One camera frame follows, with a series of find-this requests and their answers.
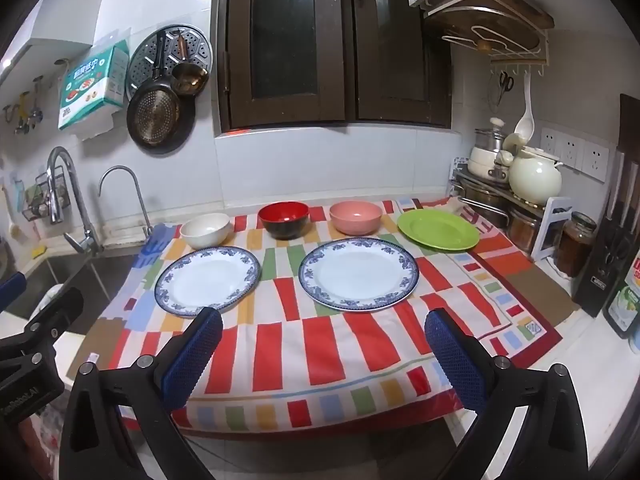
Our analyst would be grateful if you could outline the stainless steel sink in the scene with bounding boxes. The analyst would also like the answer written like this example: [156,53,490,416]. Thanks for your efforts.
[0,252,141,341]

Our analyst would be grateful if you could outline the green plate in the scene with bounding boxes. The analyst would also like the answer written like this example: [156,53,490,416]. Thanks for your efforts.
[397,208,480,252]

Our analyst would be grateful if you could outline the white pot with lid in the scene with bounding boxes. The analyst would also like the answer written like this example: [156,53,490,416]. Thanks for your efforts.
[467,117,511,183]

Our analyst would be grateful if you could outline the black kitchen scissors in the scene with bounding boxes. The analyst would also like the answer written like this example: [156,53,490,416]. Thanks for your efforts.
[487,70,515,111]

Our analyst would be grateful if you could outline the wooden cutting board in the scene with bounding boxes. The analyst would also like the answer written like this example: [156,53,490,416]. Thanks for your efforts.
[425,0,555,58]

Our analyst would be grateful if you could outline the white shelf rack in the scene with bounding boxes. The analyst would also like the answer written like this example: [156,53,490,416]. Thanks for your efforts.
[530,196,573,261]

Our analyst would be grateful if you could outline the black knife block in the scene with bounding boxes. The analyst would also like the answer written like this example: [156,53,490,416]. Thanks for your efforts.
[572,94,640,318]

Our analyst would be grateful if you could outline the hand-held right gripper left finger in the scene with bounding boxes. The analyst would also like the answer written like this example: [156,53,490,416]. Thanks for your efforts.
[60,306,224,480]

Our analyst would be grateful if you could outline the brass ladle pot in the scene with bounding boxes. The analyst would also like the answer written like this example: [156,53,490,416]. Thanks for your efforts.
[171,30,210,97]

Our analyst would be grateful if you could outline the round metal steamer tray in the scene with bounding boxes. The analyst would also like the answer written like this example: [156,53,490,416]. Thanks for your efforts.
[125,24,213,101]

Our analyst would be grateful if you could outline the glass spice jar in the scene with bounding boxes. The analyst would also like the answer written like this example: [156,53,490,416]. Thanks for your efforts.
[510,205,546,253]

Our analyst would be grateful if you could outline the thin gooseneck faucet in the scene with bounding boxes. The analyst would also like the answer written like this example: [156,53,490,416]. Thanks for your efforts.
[98,166,153,238]

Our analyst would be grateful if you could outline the red and black bowl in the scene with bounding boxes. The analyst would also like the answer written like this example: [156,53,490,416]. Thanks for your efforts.
[258,201,310,240]

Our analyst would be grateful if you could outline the white plastic ladle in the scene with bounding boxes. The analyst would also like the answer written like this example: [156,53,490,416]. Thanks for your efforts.
[514,72,536,143]

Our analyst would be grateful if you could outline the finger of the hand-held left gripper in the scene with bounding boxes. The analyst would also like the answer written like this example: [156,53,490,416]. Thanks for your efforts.
[0,272,27,311]
[0,287,85,361]

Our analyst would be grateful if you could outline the white wire wall rack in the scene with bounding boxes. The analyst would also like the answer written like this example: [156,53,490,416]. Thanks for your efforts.
[422,0,551,78]

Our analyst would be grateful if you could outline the brown glass jar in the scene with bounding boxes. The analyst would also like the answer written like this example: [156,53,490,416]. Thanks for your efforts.
[557,211,597,277]

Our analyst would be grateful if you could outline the red-bordered printed towel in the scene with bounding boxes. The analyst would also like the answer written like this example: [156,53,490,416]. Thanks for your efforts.
[395,196,578,368]

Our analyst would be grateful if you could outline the metal dish rack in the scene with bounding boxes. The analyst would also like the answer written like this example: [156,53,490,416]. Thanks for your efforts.
[452,170,511,226]

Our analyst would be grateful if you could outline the large chrome faucet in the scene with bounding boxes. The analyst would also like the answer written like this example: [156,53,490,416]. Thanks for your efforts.
[46,146,103,256]

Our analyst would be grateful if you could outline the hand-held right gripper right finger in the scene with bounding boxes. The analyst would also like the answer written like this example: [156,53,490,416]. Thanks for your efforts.
[424,307,593,480]

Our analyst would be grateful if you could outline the cream ceramic kettle pot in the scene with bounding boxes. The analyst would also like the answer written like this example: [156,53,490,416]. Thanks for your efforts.
[507,146,565,206]

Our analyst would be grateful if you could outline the white bowl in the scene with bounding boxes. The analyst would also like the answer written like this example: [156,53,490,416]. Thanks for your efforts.
[180,212,232,250]

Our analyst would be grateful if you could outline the black wire basket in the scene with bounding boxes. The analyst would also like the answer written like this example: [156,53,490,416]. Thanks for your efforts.
[22,172,71,221]

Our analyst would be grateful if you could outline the black frying pan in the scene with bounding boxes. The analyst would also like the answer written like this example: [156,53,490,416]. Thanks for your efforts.
[126,30,197,155]

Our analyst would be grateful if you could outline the white wall socket panel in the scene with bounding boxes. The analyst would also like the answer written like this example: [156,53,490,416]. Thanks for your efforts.
[540,127,611,181]

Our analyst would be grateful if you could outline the teal tissue box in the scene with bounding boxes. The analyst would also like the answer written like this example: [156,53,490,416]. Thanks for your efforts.
[57,45,130,131]

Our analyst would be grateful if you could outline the dark wooden window frame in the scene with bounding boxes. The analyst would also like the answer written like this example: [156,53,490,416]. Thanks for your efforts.
[212,0,453,136]

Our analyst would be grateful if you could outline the green label bottle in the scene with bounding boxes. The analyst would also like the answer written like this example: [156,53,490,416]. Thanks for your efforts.
[602,255,640,338]

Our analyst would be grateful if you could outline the blue and tan printed towel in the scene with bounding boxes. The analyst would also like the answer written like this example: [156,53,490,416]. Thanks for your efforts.
[65,222,181,378]

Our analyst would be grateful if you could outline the pink bowl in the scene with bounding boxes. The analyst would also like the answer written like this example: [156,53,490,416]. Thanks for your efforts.
[329,201,383,236]

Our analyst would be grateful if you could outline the colourful striped tablecloth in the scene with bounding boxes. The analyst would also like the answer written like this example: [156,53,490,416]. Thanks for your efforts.
[112,200,511,433]

